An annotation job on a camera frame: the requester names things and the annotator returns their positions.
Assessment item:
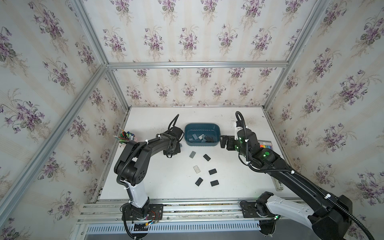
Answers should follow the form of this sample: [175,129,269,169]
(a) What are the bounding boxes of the black eraser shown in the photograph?
[195,178,203,187]
[204,136,215,143]
[210,180,219,187]
[203,154,211,162]
[209,169,217,175]

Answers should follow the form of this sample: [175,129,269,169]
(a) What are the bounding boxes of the aluminium frame horizontal rail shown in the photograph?
[108,61,289,69]

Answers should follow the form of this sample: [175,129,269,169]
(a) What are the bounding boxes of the teal plastic storage box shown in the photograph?
[184,123,221,147]

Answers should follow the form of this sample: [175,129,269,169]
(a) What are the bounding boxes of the grey eraser centre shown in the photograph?
[189,151,196,159]

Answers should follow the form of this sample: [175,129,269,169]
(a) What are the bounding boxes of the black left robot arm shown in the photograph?
[114,114,184,220]

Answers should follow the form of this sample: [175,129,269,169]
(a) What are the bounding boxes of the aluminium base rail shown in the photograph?
[77,197,328,235]

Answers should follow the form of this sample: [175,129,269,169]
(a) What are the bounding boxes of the coloured highlighter pack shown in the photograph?
[259,140,273,150]

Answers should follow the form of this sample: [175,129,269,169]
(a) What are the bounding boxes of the pink pen cup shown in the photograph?
[114,130,137,145]

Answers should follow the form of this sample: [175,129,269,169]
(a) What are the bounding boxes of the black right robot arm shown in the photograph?
[220,111,374,240]

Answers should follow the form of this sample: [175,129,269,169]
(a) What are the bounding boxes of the white eraser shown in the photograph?
[193,166,201,174]

